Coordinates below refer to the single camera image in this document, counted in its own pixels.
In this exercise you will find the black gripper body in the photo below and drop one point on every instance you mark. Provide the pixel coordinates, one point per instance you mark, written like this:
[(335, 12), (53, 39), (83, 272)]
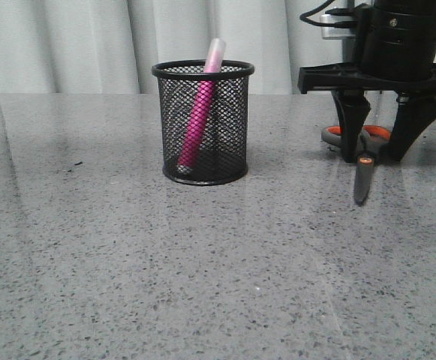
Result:
[(347, 76)]

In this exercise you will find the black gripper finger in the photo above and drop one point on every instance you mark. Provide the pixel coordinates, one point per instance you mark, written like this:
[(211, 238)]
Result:
[(352, 108), (416, 111)]

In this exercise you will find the grey orange scissors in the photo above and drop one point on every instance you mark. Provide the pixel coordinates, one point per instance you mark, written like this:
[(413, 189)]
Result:
[(371, 143)]

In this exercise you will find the pink highlighter pen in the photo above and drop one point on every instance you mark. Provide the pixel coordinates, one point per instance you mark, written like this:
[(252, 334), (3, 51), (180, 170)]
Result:
[(200, 111)]

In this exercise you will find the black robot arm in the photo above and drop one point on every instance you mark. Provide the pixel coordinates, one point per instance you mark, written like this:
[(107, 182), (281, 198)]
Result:
[(394, 50)]

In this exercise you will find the black mesh pen bin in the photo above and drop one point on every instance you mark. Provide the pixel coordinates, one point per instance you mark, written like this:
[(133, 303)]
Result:
[(222, 156)]

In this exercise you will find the grey curtain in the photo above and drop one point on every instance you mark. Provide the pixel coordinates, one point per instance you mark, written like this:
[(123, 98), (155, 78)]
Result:
[(109, 47)]

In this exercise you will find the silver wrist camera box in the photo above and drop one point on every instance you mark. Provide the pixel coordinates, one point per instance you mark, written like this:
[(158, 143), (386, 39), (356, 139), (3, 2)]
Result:
[(339, 24)]

